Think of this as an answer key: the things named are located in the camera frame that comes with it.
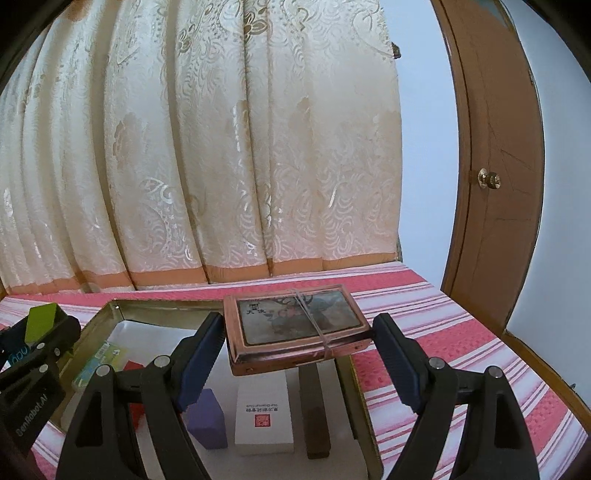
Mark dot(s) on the cream floral curtain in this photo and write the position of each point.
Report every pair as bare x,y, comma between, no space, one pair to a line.
207,161

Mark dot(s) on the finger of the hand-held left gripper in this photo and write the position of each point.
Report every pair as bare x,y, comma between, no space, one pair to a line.
14,336
67,334

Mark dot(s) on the brass door knob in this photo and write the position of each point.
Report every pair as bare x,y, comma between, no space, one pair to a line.
489,179

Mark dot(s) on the white wall charger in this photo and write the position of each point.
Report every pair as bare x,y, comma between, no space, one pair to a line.
263,429

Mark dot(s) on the gold tin box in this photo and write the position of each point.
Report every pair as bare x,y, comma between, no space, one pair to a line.
358,415

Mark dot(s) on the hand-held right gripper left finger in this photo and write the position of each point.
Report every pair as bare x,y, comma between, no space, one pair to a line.
198,364

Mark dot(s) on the blue printed toy block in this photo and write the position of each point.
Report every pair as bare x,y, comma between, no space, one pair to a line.
104,362

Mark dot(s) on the brown wooden door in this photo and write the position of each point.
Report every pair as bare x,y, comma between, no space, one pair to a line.
498,138

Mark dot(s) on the purple cube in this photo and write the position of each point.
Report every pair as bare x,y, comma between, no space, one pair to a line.
207,420

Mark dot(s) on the dark brown rectangular block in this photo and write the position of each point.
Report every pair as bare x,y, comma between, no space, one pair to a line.
316,415

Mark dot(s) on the red building block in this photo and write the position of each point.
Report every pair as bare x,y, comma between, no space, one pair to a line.
137,417

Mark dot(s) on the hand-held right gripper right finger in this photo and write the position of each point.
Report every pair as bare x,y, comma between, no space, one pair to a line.
399,364

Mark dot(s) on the pink striped bed sheet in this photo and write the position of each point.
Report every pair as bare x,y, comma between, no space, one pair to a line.
461,332

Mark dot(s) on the green toy block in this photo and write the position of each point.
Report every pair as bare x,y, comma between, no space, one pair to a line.
41,323

